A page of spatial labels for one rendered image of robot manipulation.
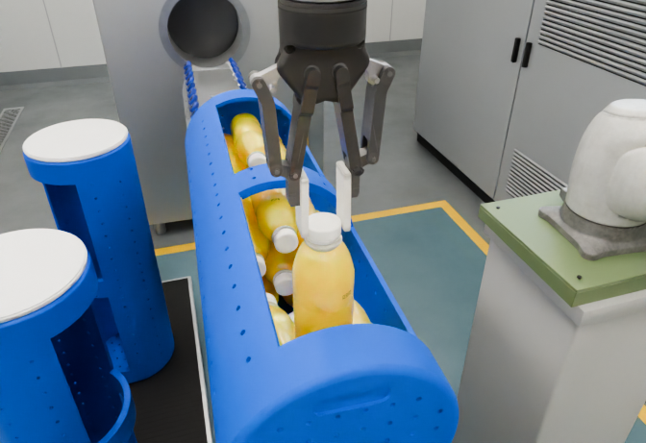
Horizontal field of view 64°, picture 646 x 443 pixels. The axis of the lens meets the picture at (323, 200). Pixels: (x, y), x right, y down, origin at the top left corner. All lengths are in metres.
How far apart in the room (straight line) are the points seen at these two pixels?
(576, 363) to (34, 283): 1.04
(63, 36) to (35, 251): 4.59
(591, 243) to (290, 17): 0.82
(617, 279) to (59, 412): 1.08
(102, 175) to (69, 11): 4.14
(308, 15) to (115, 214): 1.25
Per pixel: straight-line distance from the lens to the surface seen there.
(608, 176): 1.06
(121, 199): 1.59
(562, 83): 2.60
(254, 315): 0.63
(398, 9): 6.11
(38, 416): 1.18
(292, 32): 0.44
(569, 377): 1.20
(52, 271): 1.08
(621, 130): 1.05
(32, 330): 1.04
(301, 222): 0.52
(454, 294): 2.54
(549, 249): 1.10
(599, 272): 1.08
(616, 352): 1.24
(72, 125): 1.72
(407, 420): 0.63
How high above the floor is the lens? 1.65
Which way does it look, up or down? 32 degrees down
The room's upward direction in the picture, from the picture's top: straight up
